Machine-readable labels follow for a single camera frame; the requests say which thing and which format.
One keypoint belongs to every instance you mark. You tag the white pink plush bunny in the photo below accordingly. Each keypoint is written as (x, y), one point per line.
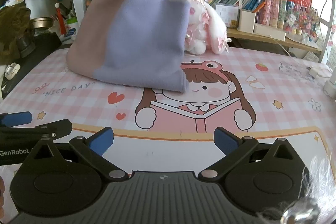
(207, 16)

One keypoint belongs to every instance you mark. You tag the white pen holder box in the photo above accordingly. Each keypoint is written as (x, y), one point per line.
(246, 20)

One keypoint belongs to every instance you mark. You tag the white smartwatch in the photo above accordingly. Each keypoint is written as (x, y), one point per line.
(11, 70)

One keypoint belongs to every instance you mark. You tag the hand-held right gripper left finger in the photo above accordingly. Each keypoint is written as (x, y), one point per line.
(101, 141)

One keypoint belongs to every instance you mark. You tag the row of colourful jars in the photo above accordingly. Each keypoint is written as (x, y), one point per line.
(291, 16)

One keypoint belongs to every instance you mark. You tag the orange pen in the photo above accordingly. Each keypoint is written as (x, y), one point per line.
(260, 6)

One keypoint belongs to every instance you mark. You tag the red tassel ornament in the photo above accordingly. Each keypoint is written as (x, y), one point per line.
(61, 19)

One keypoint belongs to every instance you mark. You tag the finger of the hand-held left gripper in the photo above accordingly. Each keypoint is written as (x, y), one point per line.
(18, 118)
(57, 128)

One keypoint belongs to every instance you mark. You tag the white desk tray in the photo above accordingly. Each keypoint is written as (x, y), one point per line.
(270, 31)

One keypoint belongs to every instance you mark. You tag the white charger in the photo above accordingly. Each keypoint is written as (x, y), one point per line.
(313, 72)

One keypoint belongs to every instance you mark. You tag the brown cloth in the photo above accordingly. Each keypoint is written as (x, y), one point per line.
(13, 32)

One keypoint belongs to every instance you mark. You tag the small card stand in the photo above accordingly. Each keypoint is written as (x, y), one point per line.
(227, 15)

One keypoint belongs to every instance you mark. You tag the pink and purple sweater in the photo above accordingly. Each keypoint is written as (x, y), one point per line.
(131, 43)

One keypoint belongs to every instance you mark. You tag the pink checked printed desk mat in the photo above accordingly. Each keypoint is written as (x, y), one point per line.
(275, 87)

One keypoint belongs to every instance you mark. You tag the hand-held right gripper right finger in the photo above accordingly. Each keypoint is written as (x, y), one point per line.
(225, 141)

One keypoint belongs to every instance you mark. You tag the white fluffy sleeve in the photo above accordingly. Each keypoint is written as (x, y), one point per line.
(317, 182)

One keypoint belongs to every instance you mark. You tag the metal bowl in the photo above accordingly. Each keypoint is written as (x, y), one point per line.
(42, 22)

